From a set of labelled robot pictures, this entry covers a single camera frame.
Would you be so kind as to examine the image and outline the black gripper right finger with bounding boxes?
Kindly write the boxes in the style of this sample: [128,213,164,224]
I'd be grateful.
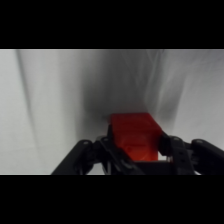
[157,133,224,176]

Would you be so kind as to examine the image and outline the red cube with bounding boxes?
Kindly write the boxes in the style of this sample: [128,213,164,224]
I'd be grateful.
[109,112,164,163]

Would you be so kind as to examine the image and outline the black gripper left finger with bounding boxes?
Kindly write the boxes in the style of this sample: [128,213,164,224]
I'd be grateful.
[50,134,145,176]

